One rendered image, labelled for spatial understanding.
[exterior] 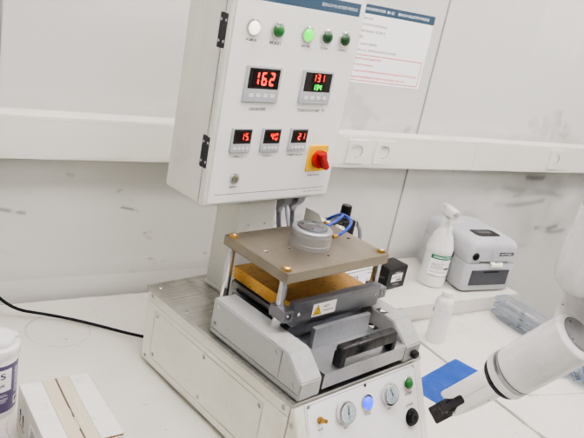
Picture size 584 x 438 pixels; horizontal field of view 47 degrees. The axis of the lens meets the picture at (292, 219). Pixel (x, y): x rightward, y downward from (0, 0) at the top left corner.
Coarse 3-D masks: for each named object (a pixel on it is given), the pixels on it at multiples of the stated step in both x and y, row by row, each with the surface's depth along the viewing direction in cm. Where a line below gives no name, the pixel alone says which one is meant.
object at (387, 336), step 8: (392, 328) 123; (368, 336) 118; (376, 336) 119; (384, 336) 120; (392, 336) 121; (344, 344) 114; (352, 344) 114; (360, 344) 115; (368, 344) 117; (376, 344) 119; (384, 344) 121; (392, 344) 123; (336, 352) 114; (344, 352) 113; (352, 352) 114; (360, 352) 116; (336, 360) 114; (344, 360) 114
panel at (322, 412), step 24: (360, 384) 119; (384, 384) 123; (312, 408) 111; (336, 408) 115; (360, 408) 119; (384, 408) 123; (408, 408) 128; (312, 432) 110; (336, 432) 114; (360, 432) 118; (384, 432) 123; (408, 432) 127
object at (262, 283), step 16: (240, 272) 127; (256, 272) 127; (240, 288) 127; (256, 288) 123; (272, 288) 121; (288, 288) 123; (304, 288) 124; (320, 288) 125; (336, 288) 127; (288, 304) 117
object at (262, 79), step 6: (258, 72) 119; (264, 72) 120; (270, 72) 121; (276, 72) 122; (258, 78) 120; (264, 78) 121; (270, 78) 122; (252, 84) 119; (258, 84) 120; (264, 84) 121; (270, 84) 122
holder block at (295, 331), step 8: (240, 296) 128; (248, 296) 127; (256, 304) 125; (264, 312) 123; (352, 312) 130; (360, 312) 132; (320, 320) 124; (328, 320) 126; (288, 328) 119; (296, 328) 120; (304, 328) 122; (296, 336) 121
